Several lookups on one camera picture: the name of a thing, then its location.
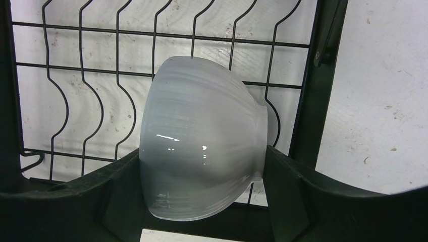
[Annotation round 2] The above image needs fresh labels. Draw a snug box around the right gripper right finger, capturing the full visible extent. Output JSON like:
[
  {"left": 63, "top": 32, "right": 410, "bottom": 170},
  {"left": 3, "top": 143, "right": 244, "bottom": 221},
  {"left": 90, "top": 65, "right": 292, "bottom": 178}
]
[{"left": 263, "top": 146, "right": 427, "bottom": 241}]

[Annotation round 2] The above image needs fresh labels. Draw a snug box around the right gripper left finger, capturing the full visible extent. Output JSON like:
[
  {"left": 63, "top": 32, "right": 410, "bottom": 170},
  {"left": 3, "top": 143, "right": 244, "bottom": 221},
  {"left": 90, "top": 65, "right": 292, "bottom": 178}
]
[{"left": 1, "top": 151, "right": 146, "bottom": 241}]

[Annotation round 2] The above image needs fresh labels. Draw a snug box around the white bowl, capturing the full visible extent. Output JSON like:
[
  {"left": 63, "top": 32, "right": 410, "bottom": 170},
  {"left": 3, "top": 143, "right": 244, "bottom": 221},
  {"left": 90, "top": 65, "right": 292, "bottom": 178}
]
[{"left": 139, "top": 56, "right": 268, "bottom": 221}]

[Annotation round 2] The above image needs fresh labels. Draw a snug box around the black wire dish rack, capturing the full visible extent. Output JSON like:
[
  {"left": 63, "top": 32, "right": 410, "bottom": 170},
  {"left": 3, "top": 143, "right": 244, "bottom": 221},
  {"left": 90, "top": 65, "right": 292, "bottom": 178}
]
[{"left": 1, "top": 1, "right": 348, "bottom": 241}]

